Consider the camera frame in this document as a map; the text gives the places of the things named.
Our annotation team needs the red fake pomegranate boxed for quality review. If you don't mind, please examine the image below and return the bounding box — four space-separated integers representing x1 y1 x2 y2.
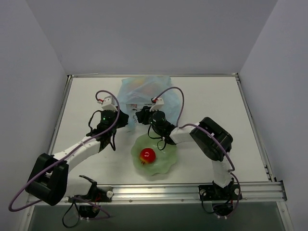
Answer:
139 148 156 165

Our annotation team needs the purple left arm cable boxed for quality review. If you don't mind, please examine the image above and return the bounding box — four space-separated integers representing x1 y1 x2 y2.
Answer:
9 89 121 212

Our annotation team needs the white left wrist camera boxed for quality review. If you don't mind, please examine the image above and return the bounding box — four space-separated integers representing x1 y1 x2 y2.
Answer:
102 96 117 112

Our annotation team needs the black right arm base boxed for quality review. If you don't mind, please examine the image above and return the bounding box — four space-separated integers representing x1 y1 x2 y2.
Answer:
198 182 243 219

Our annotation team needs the green flower-shaped glass bowl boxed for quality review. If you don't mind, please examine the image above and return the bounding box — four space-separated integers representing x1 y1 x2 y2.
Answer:
131 134 178 178

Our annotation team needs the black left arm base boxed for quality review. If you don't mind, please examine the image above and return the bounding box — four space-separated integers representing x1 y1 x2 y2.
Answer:
65 175 113 222

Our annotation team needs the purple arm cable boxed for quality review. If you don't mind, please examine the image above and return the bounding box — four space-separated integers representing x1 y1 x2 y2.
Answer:
154 87 235 172
9 89 121 212

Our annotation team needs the white printed inner bag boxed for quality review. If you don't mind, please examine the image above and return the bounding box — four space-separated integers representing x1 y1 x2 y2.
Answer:
128 104 138 123

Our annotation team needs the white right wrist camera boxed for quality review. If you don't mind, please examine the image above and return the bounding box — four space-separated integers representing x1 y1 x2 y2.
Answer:
150 97 165 112

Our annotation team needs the aluminium front rail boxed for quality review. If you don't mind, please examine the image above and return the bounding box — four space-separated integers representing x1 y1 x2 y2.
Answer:
60 181 287 205

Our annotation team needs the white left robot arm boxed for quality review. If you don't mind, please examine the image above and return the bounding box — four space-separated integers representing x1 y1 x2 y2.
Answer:
26 110 129 206

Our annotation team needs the light blue plastic bag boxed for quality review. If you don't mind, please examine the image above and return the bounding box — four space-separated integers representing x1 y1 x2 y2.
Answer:
117 76 182 131

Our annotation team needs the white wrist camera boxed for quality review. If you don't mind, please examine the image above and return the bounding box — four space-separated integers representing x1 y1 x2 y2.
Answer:
102 96 117 112
150 97 165 112

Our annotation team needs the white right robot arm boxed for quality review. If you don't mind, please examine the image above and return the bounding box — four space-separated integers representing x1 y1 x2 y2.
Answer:
136 106 235 199

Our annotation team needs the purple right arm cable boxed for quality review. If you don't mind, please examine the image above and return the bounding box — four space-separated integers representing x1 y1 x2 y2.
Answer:
154 87 235 172

